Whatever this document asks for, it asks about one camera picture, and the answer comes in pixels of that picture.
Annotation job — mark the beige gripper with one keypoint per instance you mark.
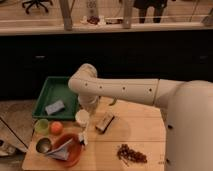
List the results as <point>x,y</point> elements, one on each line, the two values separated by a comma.
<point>90,107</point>

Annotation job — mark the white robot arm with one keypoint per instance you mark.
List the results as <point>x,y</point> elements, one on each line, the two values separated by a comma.
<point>189,107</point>

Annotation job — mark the white paper cup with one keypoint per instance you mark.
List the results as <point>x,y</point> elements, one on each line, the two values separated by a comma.
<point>82,117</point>

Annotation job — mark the small green cup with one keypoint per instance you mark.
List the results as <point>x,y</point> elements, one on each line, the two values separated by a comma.
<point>42,126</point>

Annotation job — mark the green chili pepper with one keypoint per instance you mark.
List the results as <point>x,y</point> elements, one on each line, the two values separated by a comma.
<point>113,102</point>

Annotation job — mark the black silver eraser block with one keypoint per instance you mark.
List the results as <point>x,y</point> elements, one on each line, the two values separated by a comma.
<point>103,124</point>

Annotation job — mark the blue grey sponge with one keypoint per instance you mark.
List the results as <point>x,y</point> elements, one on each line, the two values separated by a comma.
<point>54,107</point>

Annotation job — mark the green plastic tray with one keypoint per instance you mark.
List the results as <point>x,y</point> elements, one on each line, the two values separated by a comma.
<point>56,88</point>

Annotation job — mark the orange fruit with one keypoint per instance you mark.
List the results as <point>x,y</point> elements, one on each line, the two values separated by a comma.
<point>56,128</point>

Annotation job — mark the wooden table board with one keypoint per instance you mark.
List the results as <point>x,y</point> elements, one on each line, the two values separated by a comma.
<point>139,126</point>

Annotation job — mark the orange bowl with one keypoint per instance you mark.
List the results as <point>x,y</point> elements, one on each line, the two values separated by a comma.
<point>74,149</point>

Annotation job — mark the grey spatula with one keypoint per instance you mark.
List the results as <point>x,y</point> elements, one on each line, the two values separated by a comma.
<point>62,152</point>

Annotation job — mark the metal ladle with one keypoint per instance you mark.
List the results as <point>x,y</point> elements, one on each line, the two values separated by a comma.
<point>43,145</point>

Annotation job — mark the office chair base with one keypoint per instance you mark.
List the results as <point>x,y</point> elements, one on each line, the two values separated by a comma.
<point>29,3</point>

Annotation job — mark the person legs background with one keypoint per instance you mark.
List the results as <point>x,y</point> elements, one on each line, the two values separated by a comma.
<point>143,5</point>

